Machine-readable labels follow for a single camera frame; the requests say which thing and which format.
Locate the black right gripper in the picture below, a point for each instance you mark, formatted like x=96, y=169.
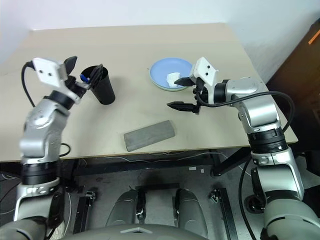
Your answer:
x=202, y=88

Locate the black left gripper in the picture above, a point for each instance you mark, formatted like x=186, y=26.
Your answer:
x=73, y=85

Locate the white marker with blue cap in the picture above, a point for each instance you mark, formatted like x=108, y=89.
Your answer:
x=84, y=78

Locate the grey glasses case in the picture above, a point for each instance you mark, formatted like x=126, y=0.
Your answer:
x=150, y=135

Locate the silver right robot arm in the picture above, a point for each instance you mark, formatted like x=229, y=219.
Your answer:
x=257, y=112

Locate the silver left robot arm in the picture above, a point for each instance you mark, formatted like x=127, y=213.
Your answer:
x=42, y=117

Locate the black plastic cup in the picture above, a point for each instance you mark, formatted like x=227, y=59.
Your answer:
x=106, y=90

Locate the white crumpled tissue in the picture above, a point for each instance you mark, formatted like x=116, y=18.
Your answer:
x=173, y=79

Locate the blue plate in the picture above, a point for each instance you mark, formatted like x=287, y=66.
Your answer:
x=167, y=66

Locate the grey rounded leg shell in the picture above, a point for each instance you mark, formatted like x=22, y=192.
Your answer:
x=191, y=210
x=122, y=208

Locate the brown wooden cabinet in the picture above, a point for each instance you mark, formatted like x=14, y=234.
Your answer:
x=300, y=87

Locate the orange tape strip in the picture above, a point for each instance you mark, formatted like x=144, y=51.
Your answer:
x=314, y=38

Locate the grey robot chest shell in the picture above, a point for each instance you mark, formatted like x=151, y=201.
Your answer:
x=137, y=233

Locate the white sneaker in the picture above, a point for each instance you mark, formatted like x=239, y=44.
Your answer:
x=60, y=230

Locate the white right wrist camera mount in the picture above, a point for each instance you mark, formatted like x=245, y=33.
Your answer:
x=206, y=68

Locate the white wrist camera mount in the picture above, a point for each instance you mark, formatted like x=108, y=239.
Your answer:
x=48, y=71
x=206, y=68

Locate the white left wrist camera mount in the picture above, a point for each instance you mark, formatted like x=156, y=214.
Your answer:
x=48, y=71

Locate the black table frame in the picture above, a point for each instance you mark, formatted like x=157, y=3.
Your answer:
x=112, y=166

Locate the black floor rail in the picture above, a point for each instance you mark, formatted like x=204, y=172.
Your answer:
x=227, y=215
x=83, y=212

